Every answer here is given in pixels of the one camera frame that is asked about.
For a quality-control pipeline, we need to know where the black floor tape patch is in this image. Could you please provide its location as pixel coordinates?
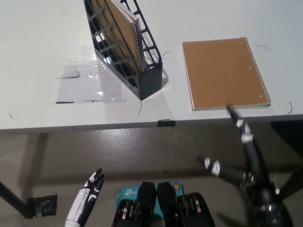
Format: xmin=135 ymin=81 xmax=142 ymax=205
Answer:
xmin=27 ymin=194 xmax=58 ymax=217

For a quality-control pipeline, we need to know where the black table leg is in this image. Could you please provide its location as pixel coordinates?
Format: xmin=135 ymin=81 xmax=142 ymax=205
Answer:
xmin=279 ymin=165 xmax=303 ymax=201
xmin=0 ymin=181 xmax=31 ymax=218

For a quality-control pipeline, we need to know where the teal tp-link box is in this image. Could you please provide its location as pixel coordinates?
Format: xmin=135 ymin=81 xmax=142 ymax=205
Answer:
xmin=115 ymin=181 xmax=184 ymax=213

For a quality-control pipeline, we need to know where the brown spiral notebook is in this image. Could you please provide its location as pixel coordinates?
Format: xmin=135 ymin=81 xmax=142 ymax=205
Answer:
xmin=89 ymin=0 xmax=146 ymax=92
xmin=181 ymin=36 xmax=272 ymax=111

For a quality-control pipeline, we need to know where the black lattice book holder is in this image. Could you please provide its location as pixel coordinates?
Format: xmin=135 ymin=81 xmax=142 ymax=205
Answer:
xmin=83 ymin=0 xmax=163 ymax=100

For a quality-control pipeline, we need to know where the clear plastic sheet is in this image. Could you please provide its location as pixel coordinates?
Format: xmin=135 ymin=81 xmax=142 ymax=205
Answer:
xmin=48 ymin=44 xmax=128 ymax=105

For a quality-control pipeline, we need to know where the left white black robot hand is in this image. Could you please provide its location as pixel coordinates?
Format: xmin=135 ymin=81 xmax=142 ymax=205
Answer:
xmin=65 ymin=168 xmax=105 ymax=227

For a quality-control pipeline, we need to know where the grey tape patch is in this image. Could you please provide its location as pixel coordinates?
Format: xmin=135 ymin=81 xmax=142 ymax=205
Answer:
xmin=62 ymin=65 xmax=80 ymax=79

